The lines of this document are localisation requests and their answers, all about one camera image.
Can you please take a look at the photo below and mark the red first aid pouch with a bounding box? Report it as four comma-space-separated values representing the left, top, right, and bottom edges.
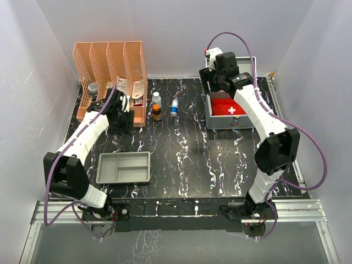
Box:
211, 98, 246, 116

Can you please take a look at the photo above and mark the grey metal medicine case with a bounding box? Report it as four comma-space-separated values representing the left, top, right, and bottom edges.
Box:
205, 56, 264, 130

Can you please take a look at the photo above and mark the brown syrup bottle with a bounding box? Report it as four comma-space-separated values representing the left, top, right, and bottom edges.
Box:
152, 104, 162, 122

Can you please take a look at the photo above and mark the white pill bottle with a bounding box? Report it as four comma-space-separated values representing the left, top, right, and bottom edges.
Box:
152, 92, 162, 108

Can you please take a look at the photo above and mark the grey plastic divided tray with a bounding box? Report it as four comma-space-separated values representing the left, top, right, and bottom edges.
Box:
96, 151, 151, 184

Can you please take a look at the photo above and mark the small blue label bottle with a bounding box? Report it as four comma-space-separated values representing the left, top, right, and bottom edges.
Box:
170, 99, 179, 117

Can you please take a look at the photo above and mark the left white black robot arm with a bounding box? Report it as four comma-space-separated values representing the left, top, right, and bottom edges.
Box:
43, 87, 134, 219

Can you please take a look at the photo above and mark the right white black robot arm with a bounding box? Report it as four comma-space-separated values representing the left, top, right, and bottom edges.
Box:
199, 48, 300, 218

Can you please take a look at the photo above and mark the white paper packet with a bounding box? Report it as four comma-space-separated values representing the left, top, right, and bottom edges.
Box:
117, 76, 129, 96

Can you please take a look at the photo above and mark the pink oval blister pack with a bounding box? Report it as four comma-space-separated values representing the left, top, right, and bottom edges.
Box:
131, 79, 145, 100

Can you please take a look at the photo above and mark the round blue tin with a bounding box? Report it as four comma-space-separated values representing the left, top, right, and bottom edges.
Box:
87, 82, 98, 101

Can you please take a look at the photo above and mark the orange plastic file organizer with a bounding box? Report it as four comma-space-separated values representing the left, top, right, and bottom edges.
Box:
73, 41, 148, 128

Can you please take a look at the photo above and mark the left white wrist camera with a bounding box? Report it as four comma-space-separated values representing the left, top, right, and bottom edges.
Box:
119, 95, 130, 113

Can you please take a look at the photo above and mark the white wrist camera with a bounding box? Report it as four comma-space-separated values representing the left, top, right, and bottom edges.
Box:
119, 95, 130, 113
205, 47, 223, 72

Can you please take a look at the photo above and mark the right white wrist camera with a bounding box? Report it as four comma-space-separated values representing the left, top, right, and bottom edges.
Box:
205, 47, 223, 72

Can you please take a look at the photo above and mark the aluminium frame rail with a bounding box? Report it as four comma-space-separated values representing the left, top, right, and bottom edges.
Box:
21, 79, 339, 263

